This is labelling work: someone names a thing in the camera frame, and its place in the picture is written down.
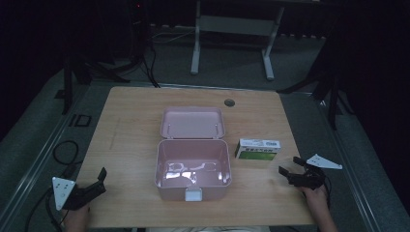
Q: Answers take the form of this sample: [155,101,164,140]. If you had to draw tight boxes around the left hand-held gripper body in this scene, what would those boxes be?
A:
[51,176,107,212]

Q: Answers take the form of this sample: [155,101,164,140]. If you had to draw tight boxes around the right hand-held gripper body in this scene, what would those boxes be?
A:
[288,154,343,190]

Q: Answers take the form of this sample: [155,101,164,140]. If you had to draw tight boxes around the white and green medicine box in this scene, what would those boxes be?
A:
[234,138,281,161]

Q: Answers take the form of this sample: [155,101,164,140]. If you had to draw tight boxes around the pink plastic storage box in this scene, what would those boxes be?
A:
[154,105,233,203]

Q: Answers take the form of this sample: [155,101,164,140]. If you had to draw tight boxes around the person's right hand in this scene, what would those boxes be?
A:
[301,185,331,211]

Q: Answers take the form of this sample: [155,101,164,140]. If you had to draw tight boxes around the person's left hand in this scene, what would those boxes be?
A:
[63,204,92,232]

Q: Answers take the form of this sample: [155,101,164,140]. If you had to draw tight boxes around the black metal stand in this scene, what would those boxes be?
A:
[61,54,132,116]
[276,28,356,131]

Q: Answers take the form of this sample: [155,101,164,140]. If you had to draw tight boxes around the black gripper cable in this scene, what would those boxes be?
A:
[24,185,71,232]
[322,173,334,209]

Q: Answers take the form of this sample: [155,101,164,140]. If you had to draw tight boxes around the black looped floor cable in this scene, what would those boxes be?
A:
[51,139,80,175]

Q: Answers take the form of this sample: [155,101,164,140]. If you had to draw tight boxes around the black hanging cables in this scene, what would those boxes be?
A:
[140,42,161,89]

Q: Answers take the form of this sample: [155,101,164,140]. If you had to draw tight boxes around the white metal desk frame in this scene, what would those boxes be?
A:
[190,0,286,82]

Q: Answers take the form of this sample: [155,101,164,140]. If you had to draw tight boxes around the white floor cable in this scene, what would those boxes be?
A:
[151,28,196,45]

